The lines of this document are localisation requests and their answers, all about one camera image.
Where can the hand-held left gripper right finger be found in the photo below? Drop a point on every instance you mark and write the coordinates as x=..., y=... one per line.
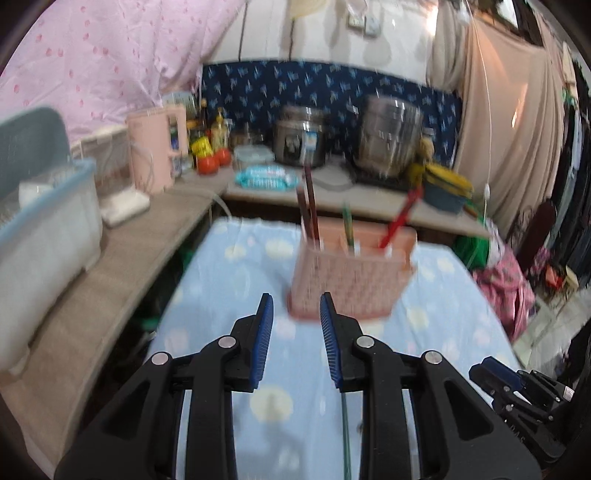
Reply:
x=328, y=341

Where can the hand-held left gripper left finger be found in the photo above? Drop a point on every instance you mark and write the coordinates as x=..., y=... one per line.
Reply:
x=263, y=341

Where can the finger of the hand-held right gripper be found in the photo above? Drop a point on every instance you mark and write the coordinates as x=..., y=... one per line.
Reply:
x=508, y=405
x=496, y=371

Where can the pink perforated utensil basket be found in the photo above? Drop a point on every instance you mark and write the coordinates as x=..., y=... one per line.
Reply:
x=351, y=281

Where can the green chopstick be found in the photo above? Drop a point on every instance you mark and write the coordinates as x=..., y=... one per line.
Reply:
x=346, y=434
x=348, y=230

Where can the dark red chopstick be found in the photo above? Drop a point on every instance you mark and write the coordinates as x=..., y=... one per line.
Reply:
x=311, y=207
x=303, y=212

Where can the blue dotted tablecloth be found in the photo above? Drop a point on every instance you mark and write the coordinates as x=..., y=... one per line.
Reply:
x=258, y=272

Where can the pink floral cloth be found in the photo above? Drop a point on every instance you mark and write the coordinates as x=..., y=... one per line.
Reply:
x=508, y=286

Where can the green bag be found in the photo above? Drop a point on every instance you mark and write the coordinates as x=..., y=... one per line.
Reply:
x=471, y=244

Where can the dark wooden chair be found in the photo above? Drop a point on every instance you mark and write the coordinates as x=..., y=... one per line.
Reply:
x=538, y=230

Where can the wet wipes pack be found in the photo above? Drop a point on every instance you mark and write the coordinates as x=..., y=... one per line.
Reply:
x=265, y=177

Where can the blue basin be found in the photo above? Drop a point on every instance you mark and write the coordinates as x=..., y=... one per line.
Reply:
x=448, y=196

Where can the clear food container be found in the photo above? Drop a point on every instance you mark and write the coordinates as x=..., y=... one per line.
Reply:
x=251, y=157

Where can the red tomato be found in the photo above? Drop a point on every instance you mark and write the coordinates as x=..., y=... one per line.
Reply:
x=224, y=157
x=207, y=164

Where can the yellow tray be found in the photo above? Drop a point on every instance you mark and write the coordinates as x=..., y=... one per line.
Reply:
x=445, y=177

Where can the yellow packet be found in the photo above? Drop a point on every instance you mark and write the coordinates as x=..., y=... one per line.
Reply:
x=202, y=146

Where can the steel rice cooker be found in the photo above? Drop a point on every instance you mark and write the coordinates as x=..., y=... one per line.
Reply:
x=300, y=136

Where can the steel steamer pot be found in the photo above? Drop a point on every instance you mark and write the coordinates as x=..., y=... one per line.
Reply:
x=390, y=136

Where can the glass sauce bottle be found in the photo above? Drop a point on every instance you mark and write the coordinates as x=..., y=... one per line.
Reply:
x=219, y=129

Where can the white countertop appliance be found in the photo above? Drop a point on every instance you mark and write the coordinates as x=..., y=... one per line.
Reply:
x=113, y=184

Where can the pink electric kettle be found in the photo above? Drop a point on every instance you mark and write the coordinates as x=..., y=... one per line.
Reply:
x=152, y=147

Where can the hanging dark clothes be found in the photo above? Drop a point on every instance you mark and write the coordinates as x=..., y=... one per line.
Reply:
x=577, y=161

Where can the white dish drainer bin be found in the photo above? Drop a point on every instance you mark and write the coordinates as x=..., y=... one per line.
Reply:
x=51, y=258

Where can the navy patterned cloth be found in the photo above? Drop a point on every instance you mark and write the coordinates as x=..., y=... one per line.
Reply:
x=323, y=87

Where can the beige curtain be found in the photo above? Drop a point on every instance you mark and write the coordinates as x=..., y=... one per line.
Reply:
x=517, y=106

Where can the grey-blue plastic lid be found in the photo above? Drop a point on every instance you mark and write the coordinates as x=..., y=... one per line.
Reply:
x=32, y=138

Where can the pink floral curtain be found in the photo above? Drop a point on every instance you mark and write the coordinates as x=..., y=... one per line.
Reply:
x=106, y=50

